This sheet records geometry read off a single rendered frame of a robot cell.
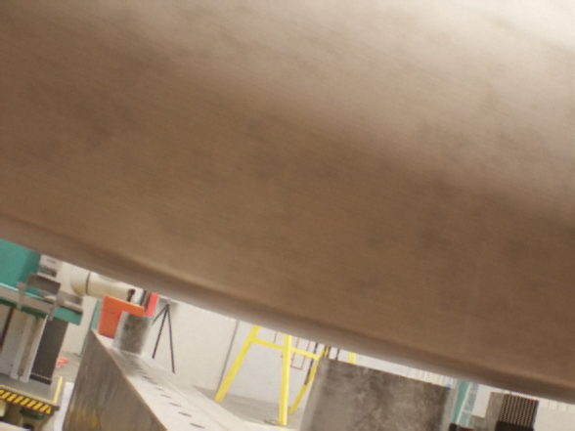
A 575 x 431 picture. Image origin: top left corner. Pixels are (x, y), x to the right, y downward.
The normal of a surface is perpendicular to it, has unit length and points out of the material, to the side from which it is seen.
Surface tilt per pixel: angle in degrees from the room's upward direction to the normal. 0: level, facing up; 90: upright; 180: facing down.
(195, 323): 90
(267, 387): 90
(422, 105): 90
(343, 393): 90
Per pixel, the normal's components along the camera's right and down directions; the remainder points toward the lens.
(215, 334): 0.64, -0.02
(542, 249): 0.07, -0.24
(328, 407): -0.75, -0.36
